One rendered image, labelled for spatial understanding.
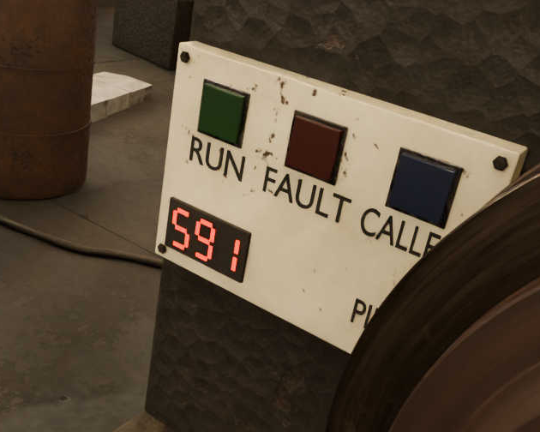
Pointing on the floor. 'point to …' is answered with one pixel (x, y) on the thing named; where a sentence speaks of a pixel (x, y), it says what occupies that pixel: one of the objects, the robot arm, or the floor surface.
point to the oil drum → (36, 96)
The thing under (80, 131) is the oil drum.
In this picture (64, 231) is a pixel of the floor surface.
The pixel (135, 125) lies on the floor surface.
